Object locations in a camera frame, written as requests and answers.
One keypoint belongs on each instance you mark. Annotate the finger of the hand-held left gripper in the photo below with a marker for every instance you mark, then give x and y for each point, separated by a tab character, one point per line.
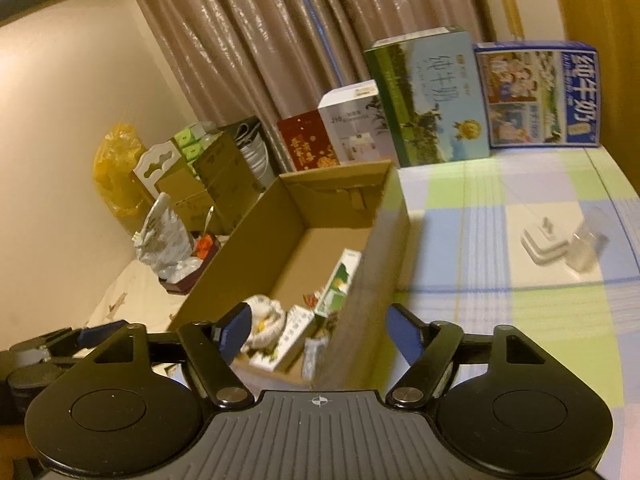
100	336

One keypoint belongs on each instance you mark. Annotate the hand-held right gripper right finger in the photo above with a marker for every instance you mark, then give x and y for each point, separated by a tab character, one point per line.
405	335

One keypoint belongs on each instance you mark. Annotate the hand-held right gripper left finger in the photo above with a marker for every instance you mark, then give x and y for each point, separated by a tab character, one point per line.
235	332

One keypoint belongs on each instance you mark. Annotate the white cloth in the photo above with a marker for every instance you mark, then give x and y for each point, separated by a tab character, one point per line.
262	320

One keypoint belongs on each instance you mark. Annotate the white green medicine box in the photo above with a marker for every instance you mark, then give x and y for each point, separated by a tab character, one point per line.
285	340

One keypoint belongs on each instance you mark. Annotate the dark tray with items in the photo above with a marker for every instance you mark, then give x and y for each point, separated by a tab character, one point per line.
187	275

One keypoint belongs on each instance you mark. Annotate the pale small packet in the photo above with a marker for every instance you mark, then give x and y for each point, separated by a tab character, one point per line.
314	357

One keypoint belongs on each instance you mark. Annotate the white patterned plastic bag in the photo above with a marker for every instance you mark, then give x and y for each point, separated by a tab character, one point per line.
162	235

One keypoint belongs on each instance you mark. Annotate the closed brown cardboard box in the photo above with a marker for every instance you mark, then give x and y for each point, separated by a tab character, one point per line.
225	180

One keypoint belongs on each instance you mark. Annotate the white charger plug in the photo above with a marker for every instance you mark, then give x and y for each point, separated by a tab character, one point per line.
542	247

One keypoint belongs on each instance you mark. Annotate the yellow plastic bag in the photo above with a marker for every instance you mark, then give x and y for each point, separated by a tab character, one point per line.
117	170

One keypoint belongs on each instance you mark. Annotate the stack of striped bowls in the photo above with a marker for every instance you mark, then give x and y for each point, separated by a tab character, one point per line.
255	152

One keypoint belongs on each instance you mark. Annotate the small green boxes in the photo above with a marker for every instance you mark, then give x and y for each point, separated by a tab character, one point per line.
192	142

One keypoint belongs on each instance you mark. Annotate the clear plastic container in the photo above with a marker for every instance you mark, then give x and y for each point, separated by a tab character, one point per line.
585	245

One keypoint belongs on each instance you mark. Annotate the red gift box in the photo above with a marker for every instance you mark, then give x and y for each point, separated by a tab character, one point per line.
307	142

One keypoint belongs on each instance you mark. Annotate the white printed box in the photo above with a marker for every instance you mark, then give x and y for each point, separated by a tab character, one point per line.
355	130

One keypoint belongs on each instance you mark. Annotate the green milk carton box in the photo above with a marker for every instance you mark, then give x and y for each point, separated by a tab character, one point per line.
430	105

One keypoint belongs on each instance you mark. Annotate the blue milk carton box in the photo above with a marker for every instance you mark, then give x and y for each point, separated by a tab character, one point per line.
535	95

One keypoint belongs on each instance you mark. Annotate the pink shiny curtain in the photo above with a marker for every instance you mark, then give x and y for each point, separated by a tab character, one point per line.
225	35

